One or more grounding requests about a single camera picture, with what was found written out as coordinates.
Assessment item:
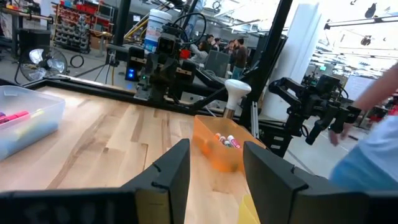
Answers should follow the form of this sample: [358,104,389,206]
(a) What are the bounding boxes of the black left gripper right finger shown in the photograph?
[243,141,352,224]

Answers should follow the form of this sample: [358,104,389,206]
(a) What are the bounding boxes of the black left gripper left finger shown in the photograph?
[121,138,191,224]

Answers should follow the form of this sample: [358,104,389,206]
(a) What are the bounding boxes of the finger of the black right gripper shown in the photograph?
[163,57,181,97]
[145,54,162,94]

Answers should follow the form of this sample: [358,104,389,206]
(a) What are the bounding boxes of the pink dry-erase marker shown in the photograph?
[226,134,242,149]

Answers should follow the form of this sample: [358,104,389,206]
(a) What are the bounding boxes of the pink highlighter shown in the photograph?
[0,110,31,125]

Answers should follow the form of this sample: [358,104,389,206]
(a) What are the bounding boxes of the person's forearm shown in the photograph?
[353,63,398,111]

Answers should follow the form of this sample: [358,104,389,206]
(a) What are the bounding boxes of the yellow plastic container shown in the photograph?
[238,194,261,224]

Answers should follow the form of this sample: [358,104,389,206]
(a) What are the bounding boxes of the white blue wipes canister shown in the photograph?
[144,8,173,54]

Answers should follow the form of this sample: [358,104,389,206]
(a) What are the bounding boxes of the black stand pole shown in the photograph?
[112,0,132,47]
[239,0,295,128]

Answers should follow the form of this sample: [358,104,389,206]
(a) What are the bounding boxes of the grey monitor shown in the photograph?
[203,49,231,79]

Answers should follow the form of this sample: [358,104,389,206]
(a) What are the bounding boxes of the orange plastic container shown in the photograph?
[192,114,267,174]

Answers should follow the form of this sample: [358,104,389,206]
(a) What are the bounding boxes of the glass jar with white lid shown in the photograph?
[223,78,252,120]

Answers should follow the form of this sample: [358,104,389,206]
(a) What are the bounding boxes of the red parts bin shelf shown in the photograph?
[51,0,114,54]

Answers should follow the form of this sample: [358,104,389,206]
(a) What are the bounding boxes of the person's hand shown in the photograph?
[328,123,354,147]

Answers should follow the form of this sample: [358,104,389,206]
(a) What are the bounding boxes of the black floor fan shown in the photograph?
[14,46,69,84]

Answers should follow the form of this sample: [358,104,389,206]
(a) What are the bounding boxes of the clear plastic container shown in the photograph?
[0,85,66,162]

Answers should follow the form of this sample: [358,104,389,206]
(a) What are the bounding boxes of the black box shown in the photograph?
[17,28,52,54]

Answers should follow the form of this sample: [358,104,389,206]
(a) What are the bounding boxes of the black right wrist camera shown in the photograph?
[156,30,182,60]

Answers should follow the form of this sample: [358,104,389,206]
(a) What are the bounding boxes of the black metal table frame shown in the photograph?
[0,76,259,125]

